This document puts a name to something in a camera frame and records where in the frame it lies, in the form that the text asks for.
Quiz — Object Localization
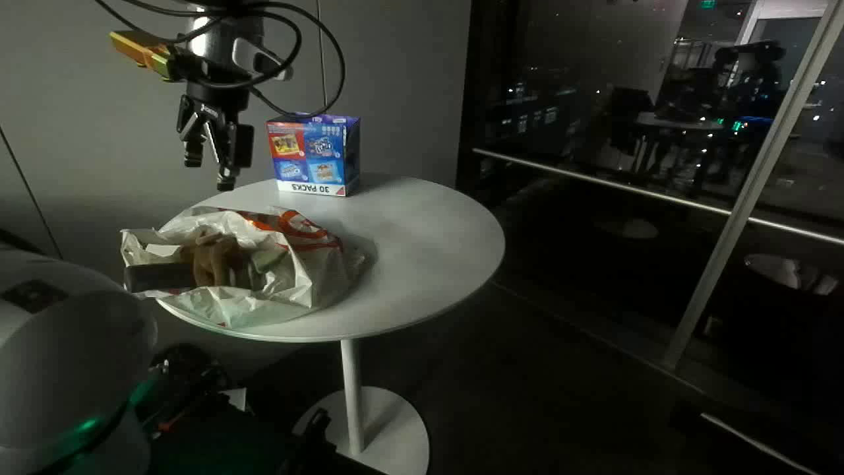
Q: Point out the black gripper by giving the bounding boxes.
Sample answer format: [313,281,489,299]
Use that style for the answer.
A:
[175,57,253,191]

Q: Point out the white orange plastic bag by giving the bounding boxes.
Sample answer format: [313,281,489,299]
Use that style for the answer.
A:
[119,207,367,331]

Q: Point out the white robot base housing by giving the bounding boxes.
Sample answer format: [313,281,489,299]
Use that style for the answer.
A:
[0,252,156,475]

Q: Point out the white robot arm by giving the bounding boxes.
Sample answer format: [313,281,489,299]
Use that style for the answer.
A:
[176,4,264,191]

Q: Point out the brown plush moose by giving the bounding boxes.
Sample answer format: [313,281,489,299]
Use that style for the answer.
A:
[183,228,251,289]

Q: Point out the blue snack pack box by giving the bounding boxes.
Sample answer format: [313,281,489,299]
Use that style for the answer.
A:
[267,115,362,199]

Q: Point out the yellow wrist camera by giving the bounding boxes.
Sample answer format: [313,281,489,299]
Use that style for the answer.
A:
[107,30,180,83]

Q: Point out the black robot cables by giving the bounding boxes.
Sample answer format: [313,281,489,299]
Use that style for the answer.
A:
[92,0,349,123]

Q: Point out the round white pedestal table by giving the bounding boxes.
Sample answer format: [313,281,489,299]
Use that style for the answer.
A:
[162,178,506,475]

